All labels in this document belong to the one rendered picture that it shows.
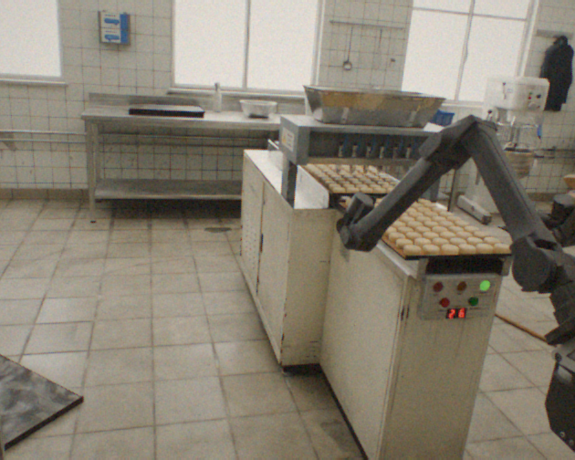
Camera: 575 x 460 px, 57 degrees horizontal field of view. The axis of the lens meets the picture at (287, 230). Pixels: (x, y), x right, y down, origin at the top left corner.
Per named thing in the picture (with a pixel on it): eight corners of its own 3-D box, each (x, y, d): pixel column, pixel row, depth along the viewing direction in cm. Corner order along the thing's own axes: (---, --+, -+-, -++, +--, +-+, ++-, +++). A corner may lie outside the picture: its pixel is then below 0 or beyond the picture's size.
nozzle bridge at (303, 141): (275, 188, 248) (279, 114, 237) (414, 190, 266) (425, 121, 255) (291, 208, 218) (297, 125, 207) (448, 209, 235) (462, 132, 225)
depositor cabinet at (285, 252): (238, 271, 362) (244, 150, 335) (337, 269, 379) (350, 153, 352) (278, 381, 245) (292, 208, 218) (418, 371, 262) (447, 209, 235)
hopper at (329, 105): (298, 116, 237) (301, 84, 233) (412, 121, 251) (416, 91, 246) (317, 125, 211) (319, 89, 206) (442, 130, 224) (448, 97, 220)
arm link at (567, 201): (558, 247, 165) (585, 243, 165) (565, 217, 158) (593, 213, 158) (538, 224, 174) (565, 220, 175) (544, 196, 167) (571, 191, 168)
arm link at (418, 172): (444, 143, 116) (478, 154, 122) (435, 125, 120) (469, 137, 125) (339, 252, 145) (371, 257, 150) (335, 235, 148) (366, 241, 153)
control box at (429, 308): (414, 315, 165) (422, 274, 161) (482, 311, 171) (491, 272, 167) (420, 320, 162) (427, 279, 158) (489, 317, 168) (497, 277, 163)
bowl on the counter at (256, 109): (243, 118, 455) (243, 103, 451) (236, 113, 485) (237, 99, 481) (279, 120, 464) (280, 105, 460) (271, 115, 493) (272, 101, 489)
